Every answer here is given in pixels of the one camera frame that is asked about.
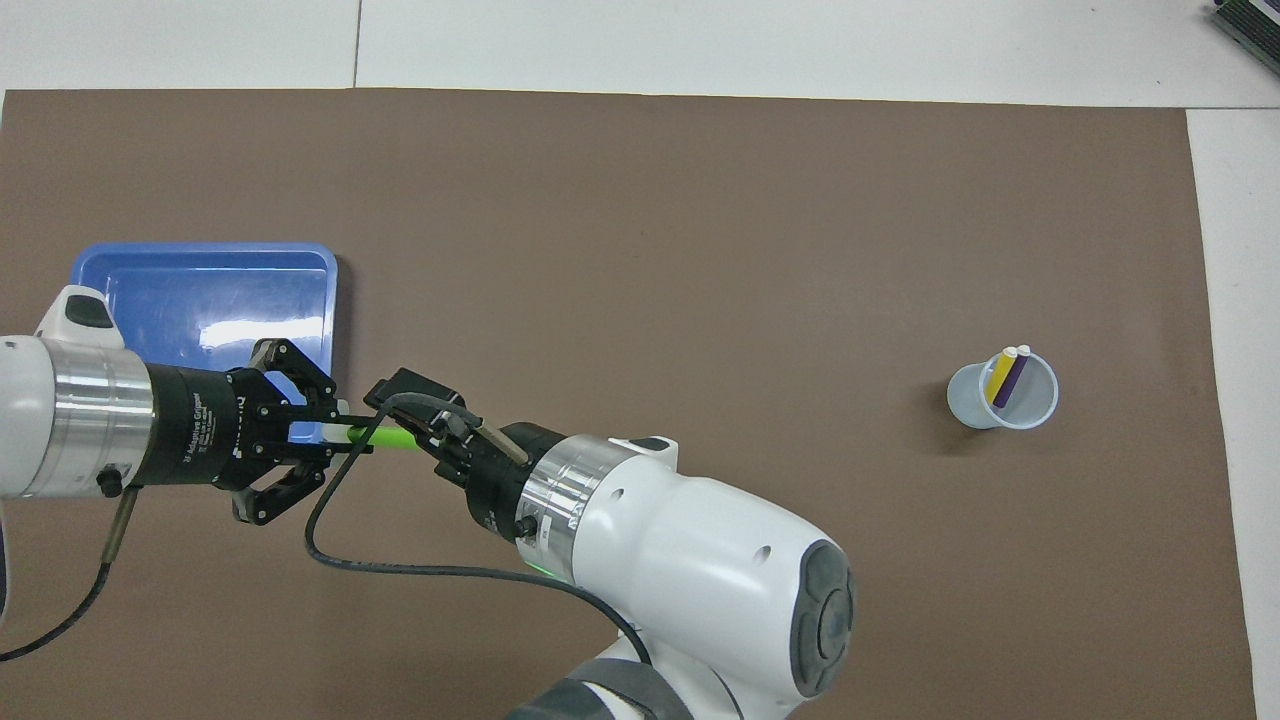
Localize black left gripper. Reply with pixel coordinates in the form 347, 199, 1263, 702
140, 340, 373, 526

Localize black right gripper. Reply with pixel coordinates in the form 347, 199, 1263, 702
362, 368, 569, 543

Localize green pen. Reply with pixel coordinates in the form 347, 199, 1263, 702
290, 418, 443, 457

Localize yellow pen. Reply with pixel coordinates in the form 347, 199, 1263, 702
985, 346, 1019, 408

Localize purple pen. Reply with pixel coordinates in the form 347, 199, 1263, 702
993, 345, 1032, 409

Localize blue plastic tray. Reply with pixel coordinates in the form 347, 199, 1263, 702
70, 243, 339, 426

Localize brown table mat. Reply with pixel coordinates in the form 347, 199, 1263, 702
0, 88, 1259, 720

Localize translucent plastic cup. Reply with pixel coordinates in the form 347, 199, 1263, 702
947, 349, 1060, 431

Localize dark ribbed device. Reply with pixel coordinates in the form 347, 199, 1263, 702
1208, 0, 1280, 63

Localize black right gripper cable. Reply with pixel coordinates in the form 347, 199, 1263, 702
305, 392, 656, 666

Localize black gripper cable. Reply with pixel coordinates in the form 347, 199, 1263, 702
305, 392, 656, 666
0, 485, 141, 663

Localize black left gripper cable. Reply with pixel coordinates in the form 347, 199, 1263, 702
0, 485, 141, 663

